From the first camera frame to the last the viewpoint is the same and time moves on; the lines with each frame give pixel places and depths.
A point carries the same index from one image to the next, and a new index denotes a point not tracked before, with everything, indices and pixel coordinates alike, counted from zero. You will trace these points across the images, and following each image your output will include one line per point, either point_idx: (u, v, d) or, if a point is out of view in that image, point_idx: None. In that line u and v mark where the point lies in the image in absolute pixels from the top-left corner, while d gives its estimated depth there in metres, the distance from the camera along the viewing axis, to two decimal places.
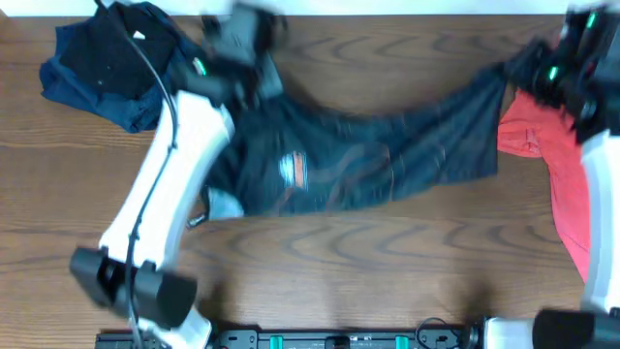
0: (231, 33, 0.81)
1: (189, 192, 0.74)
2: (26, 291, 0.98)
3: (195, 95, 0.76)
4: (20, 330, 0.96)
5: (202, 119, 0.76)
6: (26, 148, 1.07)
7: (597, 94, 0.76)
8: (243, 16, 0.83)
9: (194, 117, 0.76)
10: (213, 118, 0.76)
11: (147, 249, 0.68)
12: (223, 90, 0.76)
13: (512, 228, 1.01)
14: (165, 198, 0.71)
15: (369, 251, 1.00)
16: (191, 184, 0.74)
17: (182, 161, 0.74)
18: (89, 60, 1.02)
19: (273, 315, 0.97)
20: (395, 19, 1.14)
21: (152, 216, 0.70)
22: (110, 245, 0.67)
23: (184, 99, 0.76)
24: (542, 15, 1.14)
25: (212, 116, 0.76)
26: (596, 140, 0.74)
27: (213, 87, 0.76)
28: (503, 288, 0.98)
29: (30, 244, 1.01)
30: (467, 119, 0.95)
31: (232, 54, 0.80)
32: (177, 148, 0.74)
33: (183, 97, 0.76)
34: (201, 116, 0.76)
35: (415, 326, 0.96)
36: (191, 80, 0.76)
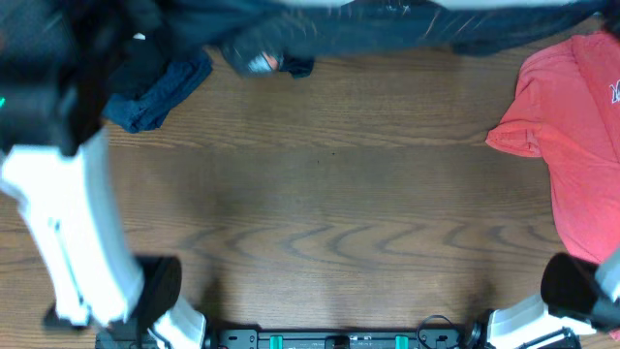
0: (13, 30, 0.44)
1: (111, 250, 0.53)
2: (26, 291, 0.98)
3: (28, 149, 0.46)
4: (21, 331, 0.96)
5: (52, 176, 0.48)
6: None
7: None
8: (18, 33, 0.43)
9: (50, 181, 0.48)
10: (58, 167, 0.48)
11: (103, 308, 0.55)
12: (49, 119, 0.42)
13: (511, 227, 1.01)
14: (83, 267, 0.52)
15: (369, 251, 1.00)
16: (107, 247, 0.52)
17: (69, 232, 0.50)
18: None
19: (273, 315, 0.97)
20: None
21: (85, 283, 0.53)
22: (70, 315, 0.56)
23: (16, 168, 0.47)
24: None
25: (57, 169, 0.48)
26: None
27: (29, 105, 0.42)
28: (502, 289, 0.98)
29: (29, 245, 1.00)
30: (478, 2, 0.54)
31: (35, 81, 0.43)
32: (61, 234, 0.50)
33: (15, 159, 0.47)
34: (47, 170, 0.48)
35: (415, 326, 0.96)
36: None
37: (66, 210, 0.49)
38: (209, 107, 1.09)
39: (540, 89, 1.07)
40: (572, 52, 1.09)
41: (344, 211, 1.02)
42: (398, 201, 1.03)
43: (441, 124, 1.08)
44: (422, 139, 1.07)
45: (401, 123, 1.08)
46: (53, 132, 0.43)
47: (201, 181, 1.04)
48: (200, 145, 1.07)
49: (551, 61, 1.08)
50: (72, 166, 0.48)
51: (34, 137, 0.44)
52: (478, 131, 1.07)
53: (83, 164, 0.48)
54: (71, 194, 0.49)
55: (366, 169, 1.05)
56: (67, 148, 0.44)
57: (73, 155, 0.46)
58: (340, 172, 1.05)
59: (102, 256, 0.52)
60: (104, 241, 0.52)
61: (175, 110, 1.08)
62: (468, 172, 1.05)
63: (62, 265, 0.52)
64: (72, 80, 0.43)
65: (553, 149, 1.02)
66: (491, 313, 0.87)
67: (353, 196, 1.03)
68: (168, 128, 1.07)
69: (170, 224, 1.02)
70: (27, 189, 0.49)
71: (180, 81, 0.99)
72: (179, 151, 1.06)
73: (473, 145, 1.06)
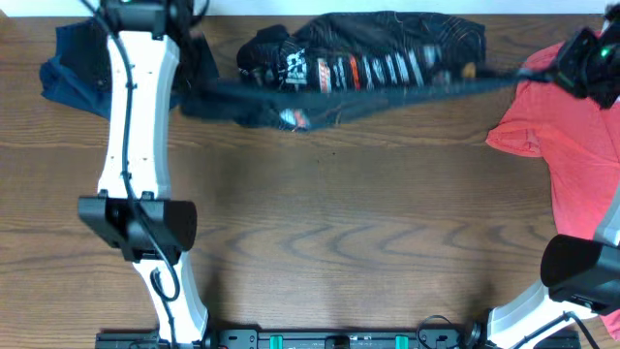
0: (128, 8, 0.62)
1: (162, 131, 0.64)
2: (26, 291, 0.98)
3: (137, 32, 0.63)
4: (19, 332, 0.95)
5: (149, 53, 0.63)
6: (28, 148, 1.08)
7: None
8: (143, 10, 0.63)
9: (142, 58, 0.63)
10: (155, 48, 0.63)
11: (143, 180, 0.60)
12: (159, 15, 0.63)
13: (511, 227, 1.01)
14: (142, 108, 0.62)
15: (369, 251, 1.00)
16: (160, 125, 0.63)
17: (148, 80, 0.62)
18: (87, 65, 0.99)
19: (273, 315, 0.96)
20: None
21: (137, 143, 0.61)
22: (109, 188, 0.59)
23: (125, 40, 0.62)
24: (537, 15, 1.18)
25: (152, 47, 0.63)
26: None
27: (146, 10, 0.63)
28: (503, 289, 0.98)
29: (30, 244, 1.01)
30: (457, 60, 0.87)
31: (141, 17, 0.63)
32: (136, 83, 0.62)
33: (124, 39, 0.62)
34: (146, 50, 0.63)
35: (415, 326, 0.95)
36: (123, 15, 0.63)
37: (147, 73, 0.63)
38: None
39: None
40: None
41: (344, 211, 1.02)
42: (398, 201, 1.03)
43: (440, 124, 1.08)
44: (422, 139, 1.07)
45: (401, 123, 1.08)
46: (157, 21, 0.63)
47: (201, 180, 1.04)
48: (200, 145, 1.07)
49: None
50: (162, 44, 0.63)
51: (139, 24, 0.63)
52: (478, 131, 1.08)
53: (168, 55, 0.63)
54: (156, 68, 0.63)
55: (366, 169, 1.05)
56: (162, 34, 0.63)
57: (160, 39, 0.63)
58: (340, 171, 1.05)
59: (160, 106, 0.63)
60: (164, 118, 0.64)
61: None
62: (468, 171, 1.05)
63: (124, 108, 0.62)
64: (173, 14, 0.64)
65: (554, 148, 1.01)
66: (491, 310, 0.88)
67: (353, 196, 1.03)
68: (169, 128, 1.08)
69: None
70: (128, 50, 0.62)
71: None
72: (179, 151, 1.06)
73: (472, 145, 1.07)
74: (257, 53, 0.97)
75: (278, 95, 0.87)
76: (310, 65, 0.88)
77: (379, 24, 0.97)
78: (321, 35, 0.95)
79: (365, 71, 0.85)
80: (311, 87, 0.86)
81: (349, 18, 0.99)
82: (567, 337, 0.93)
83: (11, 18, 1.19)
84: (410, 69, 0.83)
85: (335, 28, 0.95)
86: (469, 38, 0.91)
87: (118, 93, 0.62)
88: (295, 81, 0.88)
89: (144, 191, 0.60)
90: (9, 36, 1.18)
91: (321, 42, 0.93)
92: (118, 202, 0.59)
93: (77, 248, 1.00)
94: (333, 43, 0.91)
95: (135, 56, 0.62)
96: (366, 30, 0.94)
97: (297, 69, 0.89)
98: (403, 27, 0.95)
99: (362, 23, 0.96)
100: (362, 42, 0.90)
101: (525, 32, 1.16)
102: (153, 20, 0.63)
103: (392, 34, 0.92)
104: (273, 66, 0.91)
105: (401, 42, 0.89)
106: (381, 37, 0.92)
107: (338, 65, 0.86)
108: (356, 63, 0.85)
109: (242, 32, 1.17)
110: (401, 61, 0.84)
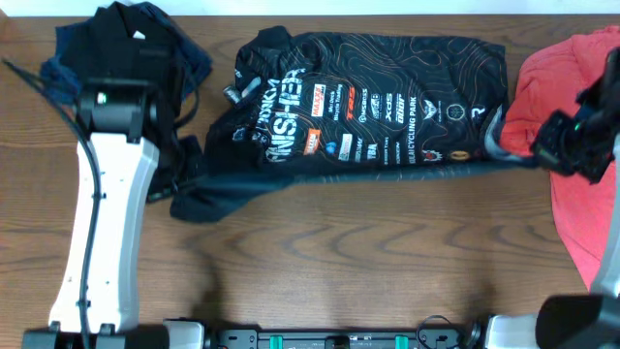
0: (103, 110, 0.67)
1: (128, 242, 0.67)
2: (25, 291, 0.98)
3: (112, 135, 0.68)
4: (18, 332, 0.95)
5: (120, 163, 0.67)
6: (26, 147, 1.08)
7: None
8: (120, 113, 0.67)
9: (110, 168, 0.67)
10: (131, 151, 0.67)
11: (101, 312, 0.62)
12: (136, 118, 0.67)
13: (511, 227, 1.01)
14: (109, 221, 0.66)
15: (369, 251, 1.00)
16: (125, 237, 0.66)
17: (118, 188, 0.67)
18: (88, 63, 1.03)
19: (273, 315, 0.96)
20: (391, 20, 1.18)
21: (99, 263, 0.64)
22: (63, 319, 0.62)
23: (97, 142, 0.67)
24: (538, 15, 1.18)
25: (127, 149, 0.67)
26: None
27: (121, 112, 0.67)
28: (503, 288, 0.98)
29: (30, 244, 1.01)
30: (450, 91, 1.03)
31: (116, 118, 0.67)
32: (104, 193, 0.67)
33: (95, 142, 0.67)
34: (120, 155, 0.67)
35: (415, 326, 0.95)
36: (99, 115, 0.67)
37: (118, 180, 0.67)
38: (209, 108, 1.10)
39: (539, 89, 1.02)
40: (573, 52, 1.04)
41: (343, 210, 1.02)
42: (398, 201, 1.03)
43: None
44: None
45: None
46: (135, 123, 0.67)
47: None
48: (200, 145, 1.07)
49: (551, 61, 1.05)
50: (137, 146, 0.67)
51: (112, 126, 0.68)
52: None
53: (142, 162, 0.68)
54: (128, 175, 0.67)
55: None
56: (139, 137, 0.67)
57: (138, 142, 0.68)
58: None
59: (129, 216, 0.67)
60: (131, 230, 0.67)
61: None
62: None
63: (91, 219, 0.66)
64: (150, 105, 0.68)
65: None
66: (491, 317, 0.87)
67: (352, 195, 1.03)
68: None
69: (167, 224, 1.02)
70: (98, 157, 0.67)
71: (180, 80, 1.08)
72: None
73: None
74: (257, 54, 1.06)
75: (265, 114, 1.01)
76: (305, 88, 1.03)
77: (401, 50, 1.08)
78: (328, 57, 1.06)
79: (361, 103, 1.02)
80: (304, 109, 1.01)
81: (367, 45, 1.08)
82: None
83: (10, 18, 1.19)
84: (408, 114, 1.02)
85: (348, 56, 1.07)
86: (486, 77, 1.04)
87: (84, 204, 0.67)
88: (289, 103, 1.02)
89: (103, 323, 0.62)
90: (9, 36, 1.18)
91: (326, 66, 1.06)
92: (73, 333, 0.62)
93: None
94: (342, 70, 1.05)
95: (105, 164, 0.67)
96: (382, 64, 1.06)
97: (292, 87, 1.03)
98: (422, 60, 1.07)
99: (382, 56, 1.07)
100: (371, 75, 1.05)
101: (525, 32, 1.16)
102: (131, 119, 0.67)
103: (402, 72, 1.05)
104: (269, 72, 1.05)
105: (412, 83, 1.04)
106: (390, 73, 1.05)
107: (337, 90, 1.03)
108: (355, 92, 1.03)
109: (242, 32, 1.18)
110: (403, 104, 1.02)
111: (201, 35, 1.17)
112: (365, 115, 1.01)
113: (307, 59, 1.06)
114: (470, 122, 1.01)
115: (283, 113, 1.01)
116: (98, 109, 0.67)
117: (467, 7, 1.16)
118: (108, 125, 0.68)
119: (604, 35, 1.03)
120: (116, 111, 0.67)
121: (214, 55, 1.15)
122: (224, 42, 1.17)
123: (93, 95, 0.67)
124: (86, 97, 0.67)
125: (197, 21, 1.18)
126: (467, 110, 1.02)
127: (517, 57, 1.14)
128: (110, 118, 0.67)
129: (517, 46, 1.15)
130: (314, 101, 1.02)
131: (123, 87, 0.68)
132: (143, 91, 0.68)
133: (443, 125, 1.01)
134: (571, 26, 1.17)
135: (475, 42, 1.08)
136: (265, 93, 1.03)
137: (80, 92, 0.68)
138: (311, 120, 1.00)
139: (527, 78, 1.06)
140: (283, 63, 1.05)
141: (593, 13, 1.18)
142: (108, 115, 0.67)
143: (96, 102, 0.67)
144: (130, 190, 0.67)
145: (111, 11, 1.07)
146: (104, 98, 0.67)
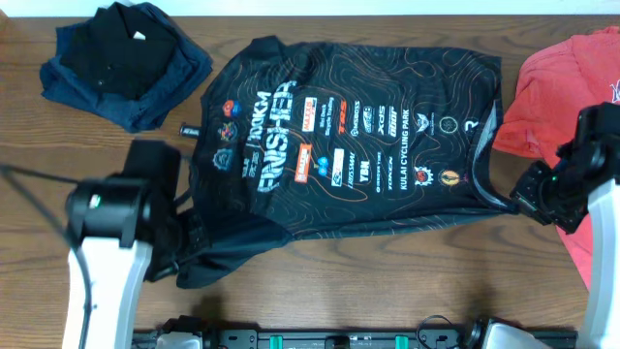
0: (94, 211, 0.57)
1: None
2: (25, 291, 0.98)
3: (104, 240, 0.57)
4: (19, 332, 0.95)
5: (112, 271, 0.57)
6: (27, 148, 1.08)
7: (604, 143, 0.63)
8: (114, 217, 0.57)
9: (101, 277, 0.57)
10: (124, 259, 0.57)
11: None
12: (128, 220, 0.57)
13: (511, 227, 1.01)
14: (101, 335, 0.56)
15: (369, 251, 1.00)
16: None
17: (109, 300, 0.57)
18: (89, 62, 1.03)
19: (273, 315, 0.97)
20: (392, 20, 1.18)
21: None
22: None
23: (88, 249, 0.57)
24: (538, 15, 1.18)
25: (120, 256, 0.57)
26: (602, 190, 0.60)
27: (114, 214, 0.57)
28: (503, 289, 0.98)
29: (30, 245, 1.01)
30: (442, 101, 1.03)
31: (110, 223, 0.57)
32: (95, 303, 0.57)
33: (87, 246, 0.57)
34: (111, 265, 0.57)
35: (415, 326, 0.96)
36: (90, 219, 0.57)
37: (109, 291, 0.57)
38: None
39: (539, 89, 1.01)
40: (573, 52, 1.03)
41: None
42: None
43: None
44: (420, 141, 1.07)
45: None
46: (128, 227, 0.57)
47: None
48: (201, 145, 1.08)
49: (551, 61, 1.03)
50: (131, 254, 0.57)
51: (107, 230, 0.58)
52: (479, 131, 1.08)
53: (137, 268, 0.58)
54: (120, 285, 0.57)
55: None
56: (132, 240, 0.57)
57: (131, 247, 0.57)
58: None
59: (121, 329, 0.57)
60: (125, 339, 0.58)
61: (175, 110, 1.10)
62: None
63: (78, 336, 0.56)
64: (145, 202, 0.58)
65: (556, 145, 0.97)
66: (490, 324, 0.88)
67: None
68: (168, 127, 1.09)
69: None
70: (89, 265, 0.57)
71: (180, 82, 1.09)
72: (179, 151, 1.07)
73: None
74: (245, 68, 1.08)
75: (257, 132, 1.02)
76: (296, 102, 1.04)
77: (395, 62, 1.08)
78: (321, 70, 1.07)
79: (354, 116, 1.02)
80: (294, 124, 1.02)
81: (361, 58, 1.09)
82: (567, 337, 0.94)
83: (11, 19, 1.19)
84: (400, 128, 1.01)
85: (340, 68, 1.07)
86: (481, 88, 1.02)
87: (72, 317, 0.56)
88: (279, 117, 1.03)
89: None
90: (9, 36, 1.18)
91: (319, 77, 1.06)
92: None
93: None
94: (334, 82, 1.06)
95: (95, 273, 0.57)
96: (375, 77, 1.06)
97: (282, 102, 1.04)
98: (417, 71, 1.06)
99: (377, 68, 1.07)
100: (363, 87, 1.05)
101: (525, 32, 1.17)
102: (125, 223, 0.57)
103: (397, 85, 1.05)
104: (262, 85, 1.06)
105: (404, 95, 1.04)
106: (383, 85, 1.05)
107: (327, 103, 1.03)
108: (346, 106, 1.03)
109: (242, 32, 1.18)
110: (395, 116, 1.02)
111: (201, 35, 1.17)
112: (357, 129, 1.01)
113: (296, 71, 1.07)
114: (462, 135, 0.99)
115: (274, 129, 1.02)
116: (90, 211, 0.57)
117: (467, 8, 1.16)
118: (101, 230, 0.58)
119: (602, 36, 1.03)
120: (108, 212, 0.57)
121: (214, 56, 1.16)
122: (224, 42, 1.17)
123: (87, 197, 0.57)
124: (77, 198, 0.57)
125: (198, 21, 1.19)
126: (457, 128, 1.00)
127: (518, 57, 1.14)
128: (104, 221, 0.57)
129: (517, 46, 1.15)
130: (304, 114, 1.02)
131: (122, 185, 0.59)
132: (139, 188, 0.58)
133: (432, 140, 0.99)
134: (571, 26, 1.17)
135: (471, 54, 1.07)
136: (257, 107, 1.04)
137: (72, 193, 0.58)
138: (302, 135, 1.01)
139: (527, 78, 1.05)
140: (276, 77, 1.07)
141: (594, 14, 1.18)
142: (101, 219, 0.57)
143: (87, 204, 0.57)
144: (122, 301, 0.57)
145: (111, 11, 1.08)
146: (97, 200, 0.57)
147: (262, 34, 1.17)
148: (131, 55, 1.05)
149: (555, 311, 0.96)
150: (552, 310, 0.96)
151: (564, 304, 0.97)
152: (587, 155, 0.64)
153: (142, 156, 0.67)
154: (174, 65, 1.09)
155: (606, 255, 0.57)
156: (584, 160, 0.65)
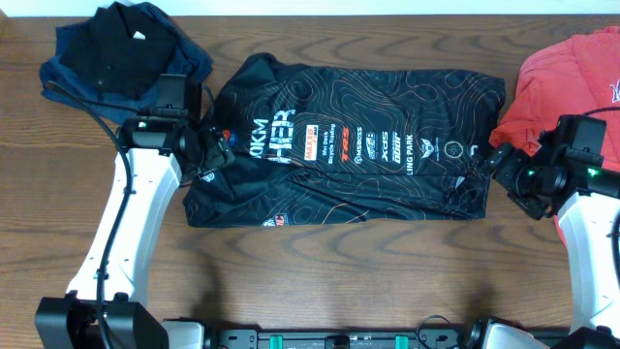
0: (140, 132, 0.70)
1: (146, 236, 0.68)
2: (24, 291, 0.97)
3: (149, 149, 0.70)
4: (17, 332, 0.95)
5: (153, 166, 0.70)
6: (26, 148, 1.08)
7: (568, 166, 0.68)
8: (154, 140, 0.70)
9: (142, 170, 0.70)
10: (161, 163, 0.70)
11: (117, 282, 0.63)
12: (169, 141, 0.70)
13: (512, 227, 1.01)
14: (134, 216, 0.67)
15: (369, 251, 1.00)
16: (145, 232, 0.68)
17: (148, 188, 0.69)
18: (89, 61, 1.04)
19: (273, 315, 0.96)
20: (392, 20, 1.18)
21: (120, 247, 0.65)
22: (79, 289, 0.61)
23: (136, 154, 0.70)
24: (537, 15, 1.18)
25: (158, 159, 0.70)
26: (569, 202, 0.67)
27: (156, 141, 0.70)
28: (503, 288, 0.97)
29: (30, 245, 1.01)
30: (445, 119, 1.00)
31: (150, 142, 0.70)
32: (135, 190, 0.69)
33: (135, 153, 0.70)
34: (152, 162, 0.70)
35: (415, 326, 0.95)
36: (138, 138, 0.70)
37: (147, 181, 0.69)
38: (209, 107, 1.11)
39: (539, 89, 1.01)
40: (573, 52, 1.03)
41: None
42: None
43: None
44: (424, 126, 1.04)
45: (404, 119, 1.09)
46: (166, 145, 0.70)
47: None
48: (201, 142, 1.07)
49: (552, 61, 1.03)
50: (167, 159, 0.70)
51: (149, 146, 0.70)
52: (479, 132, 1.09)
53: (171, 169, 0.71)
54: (157, 177, 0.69)
55: None
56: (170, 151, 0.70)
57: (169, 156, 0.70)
58: None
59: (150, 217, 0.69)
60: (149, 229, 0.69)
61: None
62: None
63: (117, 211, 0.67)
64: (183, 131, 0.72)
65: None
66: (489, 326, 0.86)
67: None
68: None
69: (167, 225, 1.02)
70: (136, 165, 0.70)
71: None
72: None
73: None
74: (240, 97, 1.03)
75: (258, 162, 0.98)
76: (297, 130, 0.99)
77: (396, 85, 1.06)
78: (320, 94, 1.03)
79: (356, 143, 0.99)
80: (296, 152, 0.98)
81: (362, 82, 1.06)
82: None
83: (11, 19, 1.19)
84: (405, 153, 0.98)
85: (341, 93, 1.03)
86: (483, 112, 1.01)
87: (114, 199, 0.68)
88: (280, 146, 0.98)
89: (116, 293, 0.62)
90: (8, 36, 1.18)
91: (317, 104, 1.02)
92: (85, 302, 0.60)
93: (77, 248, 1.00)
94: (334, 109, 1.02)
95: (139, 168, 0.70)
96: (376, 101, 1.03)
97: (282, 131, 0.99)
98: (419, 94, 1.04)
99: (379, 91, 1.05)
100: (365, 112, 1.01)
101: (524, 32, 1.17)
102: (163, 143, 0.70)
103: (401, 110, 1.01)
104: (262, 114, 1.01)
105: (408, 119, 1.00)
106: (385, 110, 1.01)
107: (330, 131, 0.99)
108: (349, 133, 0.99)
109: (242, 32, 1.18)
110: (399, 143, 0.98)
111: (201, 34, 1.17)
112: (360, 156, 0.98)
113: (292, 98, 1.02)
114: (468, 160, 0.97)
115: (275, 159, 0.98)
116: (138, 132, 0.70)
117: (466, 8, 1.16)
118: (143, 145, 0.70)
119: (601, 36, 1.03)
120: (150, 134, 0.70)
121: (214, 55, 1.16)
122: (224, 42, 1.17)
123: (138, 121, 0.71)
124: (133, 122, 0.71)
125: (198, 21, 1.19)
126: (461, 153, 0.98)
127: (517, 57, 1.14)
128: (145, 140, 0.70)
129: (517, 46, 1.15)
130: (306, 144, 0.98)
131: (162, 120, 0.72)
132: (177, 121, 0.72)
133: (437, 164, 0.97)
134: (571, 26, 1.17)
135: (473, 76, 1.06)
136: (253, 135, 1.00)
137: (128, 120, 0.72)
138: (304, 164, 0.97)
139: (527, 78, 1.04)
140: (273, 103, 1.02)
141: (594, 13, 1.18)
142: (145, 140, 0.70)
143: (137, 128, 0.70)
144: (157, 191, 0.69)
145: (111, 11, 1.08)
146: (145, 125, 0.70)
147: (262, 33, 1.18)
148: (131, 55, 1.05)
149: (555, 311, 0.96)
150: (552, 310, 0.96)
151: (563, 304, 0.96)
152: (553, 172, 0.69)
153: (171, 91, 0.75)
154: (174, 65, 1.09)
155: (583, 244, 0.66)
156: (548, 175, 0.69)
